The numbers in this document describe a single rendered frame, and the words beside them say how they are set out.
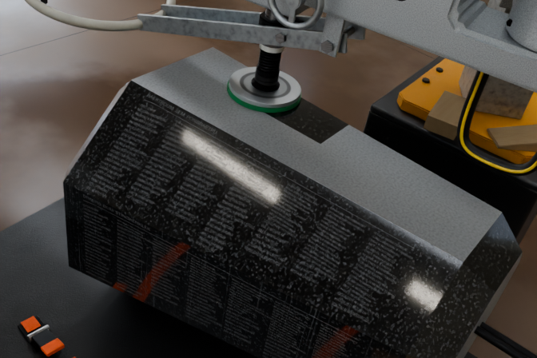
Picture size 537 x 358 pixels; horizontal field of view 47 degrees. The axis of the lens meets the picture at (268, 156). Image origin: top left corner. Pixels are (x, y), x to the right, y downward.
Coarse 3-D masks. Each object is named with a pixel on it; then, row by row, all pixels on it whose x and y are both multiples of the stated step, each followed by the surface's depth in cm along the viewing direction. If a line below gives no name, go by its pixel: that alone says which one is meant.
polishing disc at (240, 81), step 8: (240, 72) 183; (248, 72) 183; (280, 72) 186; (232, 80) 178; (240, 80) 179; (248, 80) 180; (280, 80) 182; (288, 80) 183; (232, 88) 175; (240, 88) 175; (248, 88) 176; (280, 88) 179; (288, 88) 179; (296, 88) 180; (240, 96) 172; (248, 96) 172; (256, 96) 173; (264, 96) 174; (272, 96) 174; (280, 96) 175; (288, 96) 176; (296, 96) 176; (256, 104) 171; (264, 104) 171; (272, 104) 171; (280, 104) 172; (288, 104) 174
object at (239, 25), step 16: (144, 16) 184; (160, 16) 181; (176, 16) 192; (192, 16) 188; (208, 16) 185; (224, 16) 182; (240, 16) 179; (256, 16) 176; (304, 16) 168; (160, 32) 183; (176, 32) 180; (192, 32) 177; (208, 32) 174; (224, 32) 171; (240, 32) 168; (256, 32) 165; (272, 32) 162; (288, 32) 159; (304, 32) 157; (320, 32) 154; (352, 32) 160; (304, 48) 159
